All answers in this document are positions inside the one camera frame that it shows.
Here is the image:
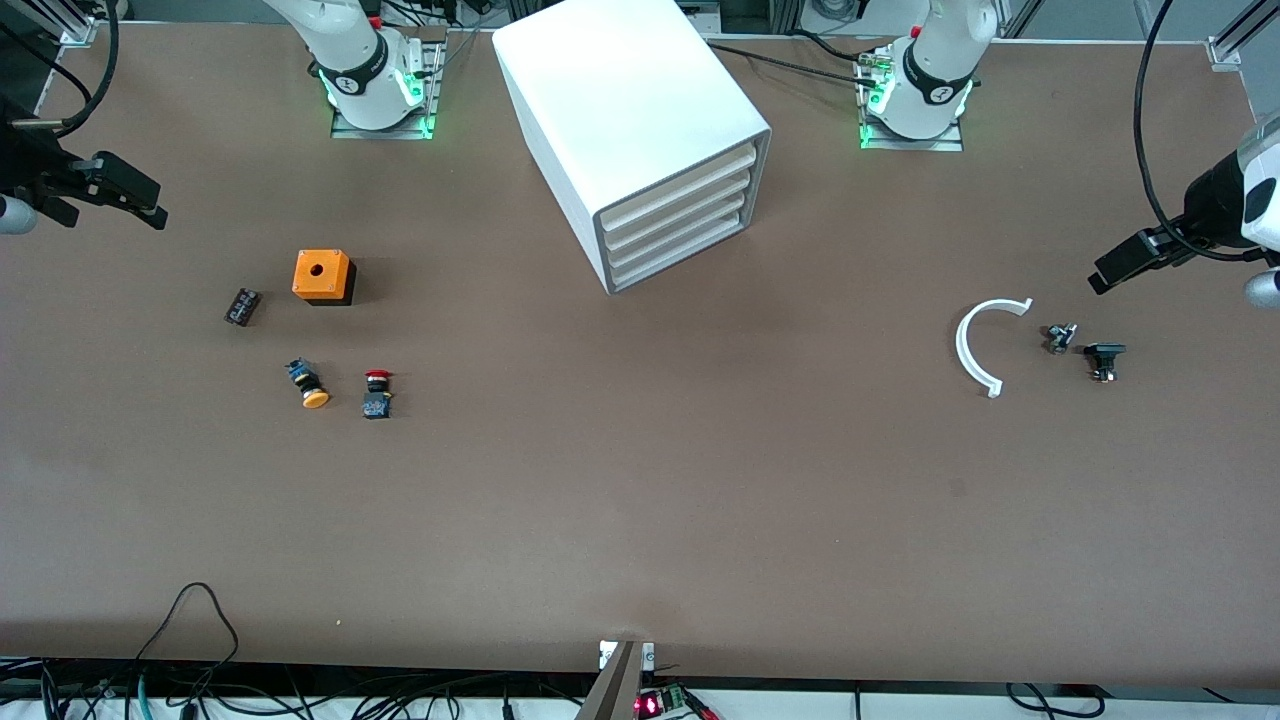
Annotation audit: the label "yellow push button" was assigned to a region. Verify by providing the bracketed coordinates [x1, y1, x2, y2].
[286, 358, 332, 410]

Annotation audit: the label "orange box with black base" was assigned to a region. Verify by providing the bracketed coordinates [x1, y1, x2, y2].
[292, 249, 357, 307]

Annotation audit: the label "circuit board with red light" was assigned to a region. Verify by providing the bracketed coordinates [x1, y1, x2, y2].
[632, 683, 721, 720]

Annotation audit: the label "white curved plastic bracket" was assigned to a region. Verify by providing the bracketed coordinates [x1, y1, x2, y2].
[955, 298, 1034, 399]

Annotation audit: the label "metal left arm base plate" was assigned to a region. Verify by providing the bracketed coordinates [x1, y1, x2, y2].
[858, 45, 966, 153]

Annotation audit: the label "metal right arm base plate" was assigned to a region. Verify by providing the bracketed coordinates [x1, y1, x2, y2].
[330, 40, 446, 141]

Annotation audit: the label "short black table cable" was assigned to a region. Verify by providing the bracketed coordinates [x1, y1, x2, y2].
[790, 30, 873, 63]

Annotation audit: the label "black looped cable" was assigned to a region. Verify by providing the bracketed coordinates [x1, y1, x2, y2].
[135, 583, 241, 701]

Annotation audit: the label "long black table cable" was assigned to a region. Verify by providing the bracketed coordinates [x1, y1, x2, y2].
[705, 42, 881, 89]

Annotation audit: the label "black coiled cable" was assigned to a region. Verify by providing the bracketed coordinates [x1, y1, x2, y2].
[1005, 683, 1106, 719]

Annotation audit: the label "tangled black cables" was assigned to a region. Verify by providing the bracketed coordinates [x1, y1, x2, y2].
[0, 655, 591, 720]

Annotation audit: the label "grey metal post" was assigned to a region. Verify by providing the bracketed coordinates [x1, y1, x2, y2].
[575, 640, 646, 720]

